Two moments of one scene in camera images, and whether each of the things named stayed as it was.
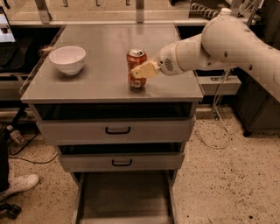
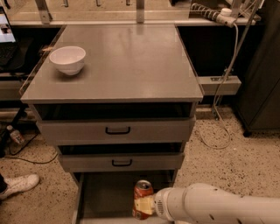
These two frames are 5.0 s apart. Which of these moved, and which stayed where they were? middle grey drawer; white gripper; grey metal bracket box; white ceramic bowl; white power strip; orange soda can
Moved: orange soda can; white gripper
Stayed: white power strip; white ceramic bowl; middle grey drawer; grey metal bracket box
